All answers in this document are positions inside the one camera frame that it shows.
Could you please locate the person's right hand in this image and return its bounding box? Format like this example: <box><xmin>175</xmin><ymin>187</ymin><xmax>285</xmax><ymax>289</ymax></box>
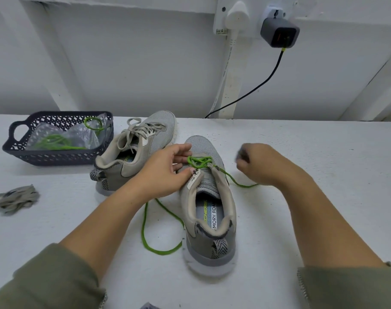
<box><xmin>235</xmin><ymin>142</ymin><xmax>310</xmax><ymax>191</ymax></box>

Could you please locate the person's right forearm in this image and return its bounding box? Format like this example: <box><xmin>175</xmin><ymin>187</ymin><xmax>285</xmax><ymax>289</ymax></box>
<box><xmin>287</xmin><ymin>173</ymin><xmax>391</xmax><ymax>309</ymax></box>

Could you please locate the gray sneaker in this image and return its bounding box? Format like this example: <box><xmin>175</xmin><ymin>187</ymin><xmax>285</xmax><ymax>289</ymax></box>
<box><xmin>90</xmin><ymin>110</ymin><xmax>177</xmax><ymax>196</ymax></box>
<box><xmin>179</xmin><ymin>135</ymin><xmax>238</xmax><ymax>277</ymax></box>

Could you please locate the clear plastic bag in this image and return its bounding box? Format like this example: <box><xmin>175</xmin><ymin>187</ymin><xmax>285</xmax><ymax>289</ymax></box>
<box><xmin>24</xmin><ymin>114</ymin><xmax>112</xmax><ymax>151</ymax></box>

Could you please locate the black cable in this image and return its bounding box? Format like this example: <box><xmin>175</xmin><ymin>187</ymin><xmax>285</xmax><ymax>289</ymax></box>
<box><xmin>205</xmin><ymin>48</ymin><xmax>287</xmax><ymax>119</ymax></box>

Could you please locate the white cable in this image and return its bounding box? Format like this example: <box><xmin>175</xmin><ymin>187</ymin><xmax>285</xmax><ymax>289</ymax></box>
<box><xmin>210</xmin><ymin>34</ymin><xmax>236</xmax><ymax>118</ymax></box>

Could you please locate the beige shoelace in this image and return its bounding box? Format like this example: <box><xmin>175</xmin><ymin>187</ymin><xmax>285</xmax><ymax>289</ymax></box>
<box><xmin>121</xmin><ymin>118</ymin><xmax>167</xmax><ymax>148</ymax></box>
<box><xmin>0</xmin><ymin>185</ymin><xmax>40</xmax><ymax>215</ymax></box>

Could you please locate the green shoelace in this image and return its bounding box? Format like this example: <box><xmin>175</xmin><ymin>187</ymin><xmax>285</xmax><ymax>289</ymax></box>
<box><xmin>141</xmin><ymin>155</ymin><xmax>260</xmax><ymax>255</ymax></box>
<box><xmin>31</xmin><ymin>116</ymin><xmax>107</xmax><ymax>151</ymax></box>

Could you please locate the person's left hand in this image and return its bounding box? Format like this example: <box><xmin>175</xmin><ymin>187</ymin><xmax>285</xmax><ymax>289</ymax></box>
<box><xmin>130</xmin><ymin>143</ymin><xmax>195</xmax><ymax>202</ymax></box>

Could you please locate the person's left forearm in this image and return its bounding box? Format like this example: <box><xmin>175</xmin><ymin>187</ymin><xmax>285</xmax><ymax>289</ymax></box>
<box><xmin>0</xmin><ymin>185</ymin><xmax>156</xmax><ymax>309</ymax></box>

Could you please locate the gray charger adapter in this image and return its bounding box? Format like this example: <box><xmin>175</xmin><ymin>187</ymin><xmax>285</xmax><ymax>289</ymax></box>
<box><xmin>260</xmin><ymin>16</ymin><xmax>300</xmax><ymax>49</ymax></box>

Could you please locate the white wall socket plate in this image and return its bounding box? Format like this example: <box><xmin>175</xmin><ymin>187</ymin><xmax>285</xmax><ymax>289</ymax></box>
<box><xmin>214</xmin><ymin>0</ymin><xmax>299</xmax><ymax>37</ymax></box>

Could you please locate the dark plastic lattice basket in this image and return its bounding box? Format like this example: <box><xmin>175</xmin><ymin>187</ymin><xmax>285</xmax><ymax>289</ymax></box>
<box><xmin>2</xmin><ymin>111</ymin><xmax>114</xmax><ymax>166</ymax></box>

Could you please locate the white plug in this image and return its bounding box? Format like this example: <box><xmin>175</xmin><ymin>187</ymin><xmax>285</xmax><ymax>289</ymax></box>
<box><xmin>225</xmin><ymin>2</ymin><xmax>250</xmax><ymax>35</ymax></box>

